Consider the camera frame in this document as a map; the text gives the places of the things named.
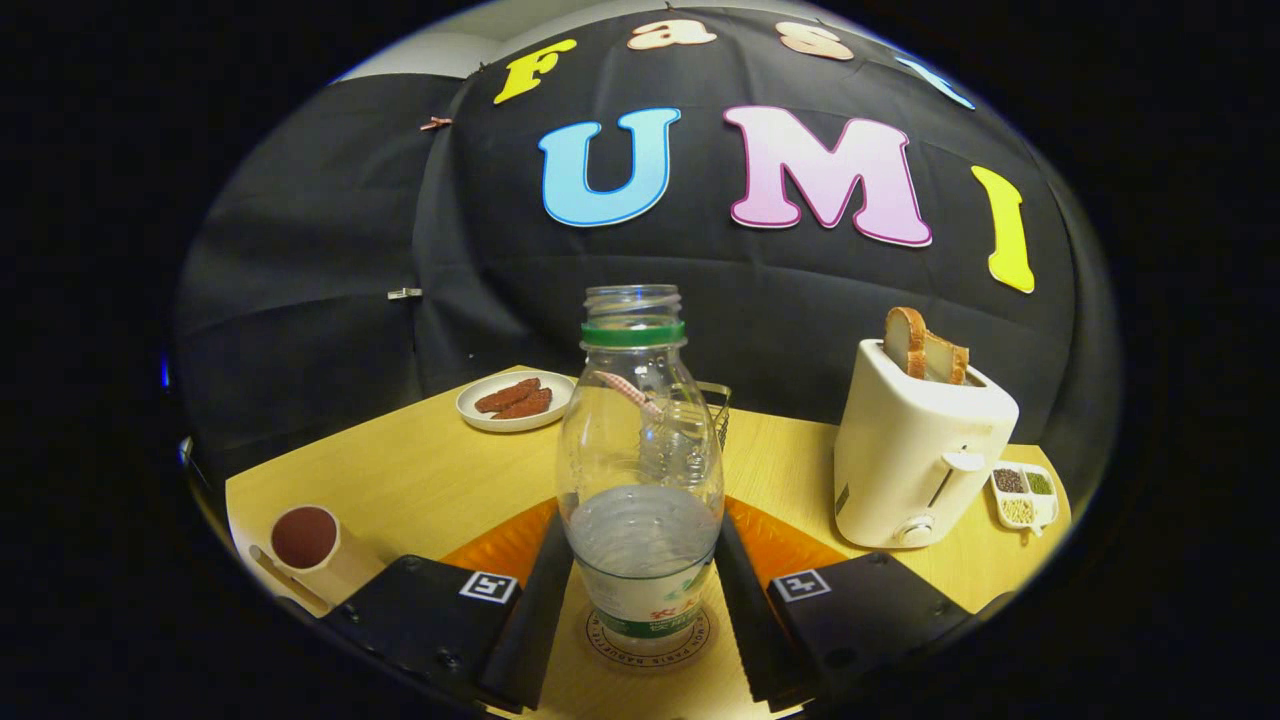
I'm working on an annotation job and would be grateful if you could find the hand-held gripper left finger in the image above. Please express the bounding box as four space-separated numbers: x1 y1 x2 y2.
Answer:
320 497 576 714

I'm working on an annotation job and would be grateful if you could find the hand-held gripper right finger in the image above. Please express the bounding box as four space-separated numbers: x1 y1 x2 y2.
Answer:
712 497 986 713

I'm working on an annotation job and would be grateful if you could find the round wooden coaster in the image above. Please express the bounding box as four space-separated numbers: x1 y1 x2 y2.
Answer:
585 600 713 669

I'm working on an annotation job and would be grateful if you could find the clear plastic juice bottle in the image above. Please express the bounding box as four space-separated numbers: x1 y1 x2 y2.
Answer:
556 284 725 656

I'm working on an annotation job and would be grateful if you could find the beige cup with wooden handle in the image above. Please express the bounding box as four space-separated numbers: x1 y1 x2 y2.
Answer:
250 504 386 611

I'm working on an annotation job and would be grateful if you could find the wooden table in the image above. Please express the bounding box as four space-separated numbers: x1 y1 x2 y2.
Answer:
225 365 1073 720

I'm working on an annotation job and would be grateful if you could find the white round plate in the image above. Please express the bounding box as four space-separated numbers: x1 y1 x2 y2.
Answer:
456 370 578 433

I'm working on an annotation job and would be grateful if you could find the red-brown sausage piece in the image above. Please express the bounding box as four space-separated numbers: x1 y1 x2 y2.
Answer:
474 377 542 414
490 388 553 420

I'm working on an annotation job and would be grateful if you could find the white toaster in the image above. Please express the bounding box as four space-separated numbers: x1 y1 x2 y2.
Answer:
833 338 1021 549

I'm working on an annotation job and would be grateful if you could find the white divided seed dish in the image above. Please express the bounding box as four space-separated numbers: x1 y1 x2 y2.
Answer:
990 461 1059 536

